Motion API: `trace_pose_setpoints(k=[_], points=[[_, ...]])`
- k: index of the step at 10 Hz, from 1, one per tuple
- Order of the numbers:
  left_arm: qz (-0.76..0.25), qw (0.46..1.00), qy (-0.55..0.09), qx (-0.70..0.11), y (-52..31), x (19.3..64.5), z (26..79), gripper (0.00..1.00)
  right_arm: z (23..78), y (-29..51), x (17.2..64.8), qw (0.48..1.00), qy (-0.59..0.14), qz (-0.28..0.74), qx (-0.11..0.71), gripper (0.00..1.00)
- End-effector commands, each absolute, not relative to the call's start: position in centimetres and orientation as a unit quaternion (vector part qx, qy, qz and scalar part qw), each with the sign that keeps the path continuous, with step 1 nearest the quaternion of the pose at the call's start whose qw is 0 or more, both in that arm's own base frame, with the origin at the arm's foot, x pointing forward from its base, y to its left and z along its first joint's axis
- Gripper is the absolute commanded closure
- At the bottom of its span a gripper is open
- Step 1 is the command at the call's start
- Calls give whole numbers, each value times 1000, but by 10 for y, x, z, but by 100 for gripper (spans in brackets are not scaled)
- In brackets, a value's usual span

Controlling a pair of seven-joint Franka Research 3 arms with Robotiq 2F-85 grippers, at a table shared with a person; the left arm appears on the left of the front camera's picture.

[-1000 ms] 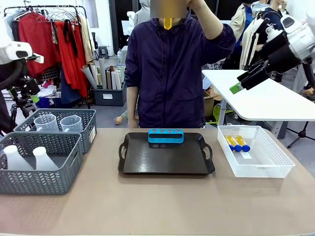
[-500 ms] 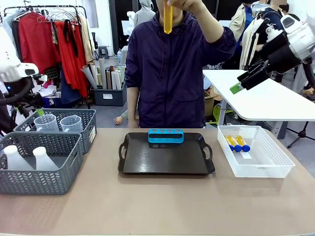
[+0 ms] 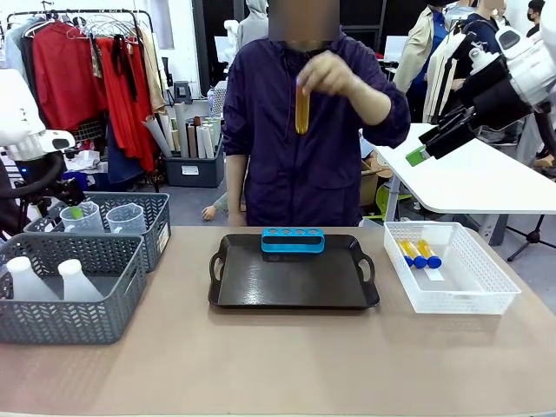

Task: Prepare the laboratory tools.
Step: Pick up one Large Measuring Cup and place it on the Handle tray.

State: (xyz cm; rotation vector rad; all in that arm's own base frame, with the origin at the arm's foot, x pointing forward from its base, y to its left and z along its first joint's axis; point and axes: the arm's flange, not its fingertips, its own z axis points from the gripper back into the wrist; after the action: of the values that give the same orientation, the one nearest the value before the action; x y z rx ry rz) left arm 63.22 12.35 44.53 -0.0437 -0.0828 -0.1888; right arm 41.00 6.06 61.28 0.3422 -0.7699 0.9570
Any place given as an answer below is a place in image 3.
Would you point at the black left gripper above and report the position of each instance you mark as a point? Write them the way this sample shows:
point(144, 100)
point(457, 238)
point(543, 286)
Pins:
point(69, 191)

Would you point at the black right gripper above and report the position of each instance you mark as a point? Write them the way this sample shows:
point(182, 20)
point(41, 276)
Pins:
point(499, 102)

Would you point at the clear plastic measuring cup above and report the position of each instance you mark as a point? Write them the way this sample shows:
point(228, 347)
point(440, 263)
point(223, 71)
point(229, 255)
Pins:
point(126, 221)
point(89, 222)

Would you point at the translucent white conical flask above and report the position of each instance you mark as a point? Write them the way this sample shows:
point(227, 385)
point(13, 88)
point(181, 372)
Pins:
point(26, 282)
point(78, 286)

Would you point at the amber test tube blue cap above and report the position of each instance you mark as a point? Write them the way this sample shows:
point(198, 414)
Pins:
point(419, 262)
point(407, 260)
point(434, 262)
point(302, 113)

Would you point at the person's right forearm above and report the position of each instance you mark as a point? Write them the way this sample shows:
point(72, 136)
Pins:
point(236, 187)

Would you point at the person's left forearm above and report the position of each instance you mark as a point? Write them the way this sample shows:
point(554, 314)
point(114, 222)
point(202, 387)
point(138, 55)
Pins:
point(375, 106)

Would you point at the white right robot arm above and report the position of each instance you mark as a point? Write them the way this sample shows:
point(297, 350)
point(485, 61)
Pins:
point(530, 56)

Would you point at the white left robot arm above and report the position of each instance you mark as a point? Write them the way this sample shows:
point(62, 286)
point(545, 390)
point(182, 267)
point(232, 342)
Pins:
point(17, 117)

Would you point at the person's left hand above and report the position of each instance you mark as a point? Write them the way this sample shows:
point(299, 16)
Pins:
point(334, 74)

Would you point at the white office table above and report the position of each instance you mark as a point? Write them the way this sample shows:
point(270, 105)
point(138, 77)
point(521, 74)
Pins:
point(469, 182)

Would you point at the stack of white boards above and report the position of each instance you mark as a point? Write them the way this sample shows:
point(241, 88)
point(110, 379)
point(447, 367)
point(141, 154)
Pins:
point(441, 78)

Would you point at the dark blue hanging garment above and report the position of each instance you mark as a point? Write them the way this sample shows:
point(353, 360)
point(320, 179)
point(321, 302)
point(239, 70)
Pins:
point(121, 160)

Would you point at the gray basket holding cups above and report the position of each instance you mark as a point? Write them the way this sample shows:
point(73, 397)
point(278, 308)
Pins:
point(156, 234)

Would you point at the green plastic chair part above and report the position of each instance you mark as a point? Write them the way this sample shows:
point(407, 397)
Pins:
point(388, 197)

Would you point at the bystander in beige coat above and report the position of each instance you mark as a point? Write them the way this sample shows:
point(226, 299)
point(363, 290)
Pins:
point(419, 48)

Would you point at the cardboard box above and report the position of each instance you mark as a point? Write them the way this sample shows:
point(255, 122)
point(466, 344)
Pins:
point(369, 184)

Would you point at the red dress on hanger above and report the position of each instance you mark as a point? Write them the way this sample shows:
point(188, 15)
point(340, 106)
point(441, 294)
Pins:
point(126, 121)

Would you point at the gray basket holding flasks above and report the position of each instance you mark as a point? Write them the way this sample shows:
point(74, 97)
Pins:
point(65, 321)

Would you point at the large white paper roll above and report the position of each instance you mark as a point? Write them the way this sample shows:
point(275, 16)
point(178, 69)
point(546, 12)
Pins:
point(157, 137)

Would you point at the bystander in dark jacket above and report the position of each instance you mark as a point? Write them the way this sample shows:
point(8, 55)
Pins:
point(482, 26)

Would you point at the gray storage bin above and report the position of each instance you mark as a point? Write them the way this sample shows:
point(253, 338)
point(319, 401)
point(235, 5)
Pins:
point(195, 171)

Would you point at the black floor stand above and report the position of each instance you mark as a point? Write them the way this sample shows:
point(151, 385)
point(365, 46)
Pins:
point(533, 236)

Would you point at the gray paper roll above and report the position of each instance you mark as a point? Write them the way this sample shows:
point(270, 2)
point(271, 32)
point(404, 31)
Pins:
point(181, 130)

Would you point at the red shirt on hanger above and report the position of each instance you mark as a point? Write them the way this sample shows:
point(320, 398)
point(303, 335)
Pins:
point(65, 78)

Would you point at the brown paper roll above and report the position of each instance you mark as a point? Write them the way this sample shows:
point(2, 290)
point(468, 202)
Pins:
point(192, 141)

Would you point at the white paper strip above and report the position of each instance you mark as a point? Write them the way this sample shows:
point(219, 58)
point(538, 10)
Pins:
point(434, 274)

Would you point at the bystander with black mask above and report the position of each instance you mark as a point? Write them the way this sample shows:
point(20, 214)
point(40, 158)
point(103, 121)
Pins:
point(535, 19)

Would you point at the person in purple jacket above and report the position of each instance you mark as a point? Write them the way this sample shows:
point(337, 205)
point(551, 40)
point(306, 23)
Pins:
point(304, 174)

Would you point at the black scarf on hanger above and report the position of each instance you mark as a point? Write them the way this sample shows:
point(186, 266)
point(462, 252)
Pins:
point(126, 65)

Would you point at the beige garment on hanger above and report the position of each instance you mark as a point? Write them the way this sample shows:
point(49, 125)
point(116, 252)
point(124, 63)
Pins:
point(154, 74)

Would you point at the small dark plastic stool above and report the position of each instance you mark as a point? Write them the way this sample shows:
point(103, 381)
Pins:
point(182, 91)

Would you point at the white perforated plastic basket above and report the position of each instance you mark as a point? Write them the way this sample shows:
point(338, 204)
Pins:
point(456, 304)

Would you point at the blue test tube rack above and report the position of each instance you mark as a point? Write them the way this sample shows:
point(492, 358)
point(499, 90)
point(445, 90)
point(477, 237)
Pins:
point(291, 248)

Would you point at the black metal clothes rack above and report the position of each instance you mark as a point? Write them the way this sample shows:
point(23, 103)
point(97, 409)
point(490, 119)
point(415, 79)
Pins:
point(150, 26)

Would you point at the black plastic serving tray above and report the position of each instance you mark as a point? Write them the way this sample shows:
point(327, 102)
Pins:
point(282, 282)

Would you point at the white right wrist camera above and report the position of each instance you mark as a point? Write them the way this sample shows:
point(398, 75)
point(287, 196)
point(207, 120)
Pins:
point(484, 58)

